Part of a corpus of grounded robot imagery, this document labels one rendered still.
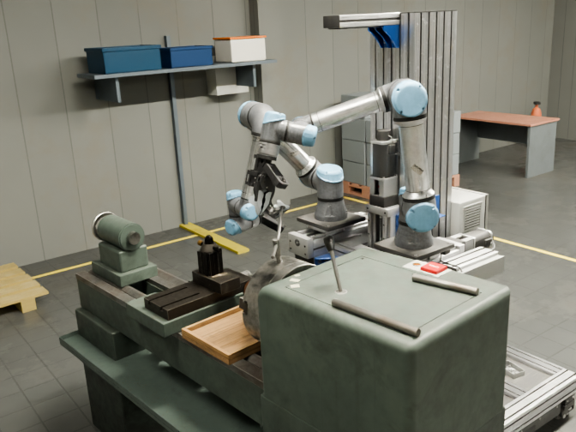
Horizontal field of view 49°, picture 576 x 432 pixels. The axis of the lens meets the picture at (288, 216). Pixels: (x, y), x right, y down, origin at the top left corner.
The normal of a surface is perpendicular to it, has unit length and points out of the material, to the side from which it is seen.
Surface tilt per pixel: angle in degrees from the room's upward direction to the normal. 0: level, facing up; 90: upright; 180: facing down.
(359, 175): 90
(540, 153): 90
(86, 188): 90
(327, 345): 90
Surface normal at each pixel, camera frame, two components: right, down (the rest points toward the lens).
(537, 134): 0.60, 0.21
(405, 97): -0.04, 0.17
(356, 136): -0.78, 0.21
